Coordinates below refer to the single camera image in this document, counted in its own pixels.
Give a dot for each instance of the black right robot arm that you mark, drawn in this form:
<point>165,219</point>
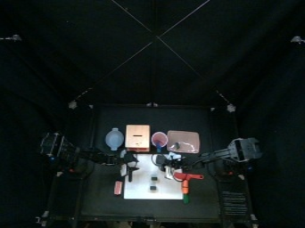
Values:
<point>242,148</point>

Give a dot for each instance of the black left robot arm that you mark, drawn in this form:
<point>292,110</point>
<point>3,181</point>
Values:
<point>63,147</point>

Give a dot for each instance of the red toy knife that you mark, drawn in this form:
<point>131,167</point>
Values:
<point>190,177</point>

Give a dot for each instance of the toy sushi green centre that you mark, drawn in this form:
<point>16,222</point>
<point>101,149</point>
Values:
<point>154,178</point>

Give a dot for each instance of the pink toy sushi block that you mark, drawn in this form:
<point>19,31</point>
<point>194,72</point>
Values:
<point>118,187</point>

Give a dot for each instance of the white cutting board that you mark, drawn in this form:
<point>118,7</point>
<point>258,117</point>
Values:
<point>146,190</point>

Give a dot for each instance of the pink rectangular plate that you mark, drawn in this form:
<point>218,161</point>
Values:
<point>182,142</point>

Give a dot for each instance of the orange toy carrot green top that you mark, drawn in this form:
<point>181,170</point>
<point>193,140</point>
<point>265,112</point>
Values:
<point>185,190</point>

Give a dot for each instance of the wooden box red drawer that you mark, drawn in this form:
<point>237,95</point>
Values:
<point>138,137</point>

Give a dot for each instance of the white text label sticker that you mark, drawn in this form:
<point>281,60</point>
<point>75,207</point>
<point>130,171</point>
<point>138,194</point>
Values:
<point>233,203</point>

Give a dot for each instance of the metal frame clamp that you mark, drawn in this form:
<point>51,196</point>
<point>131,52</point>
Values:
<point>72,104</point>
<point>14,38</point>
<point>151,104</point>
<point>230,107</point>
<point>297,39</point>

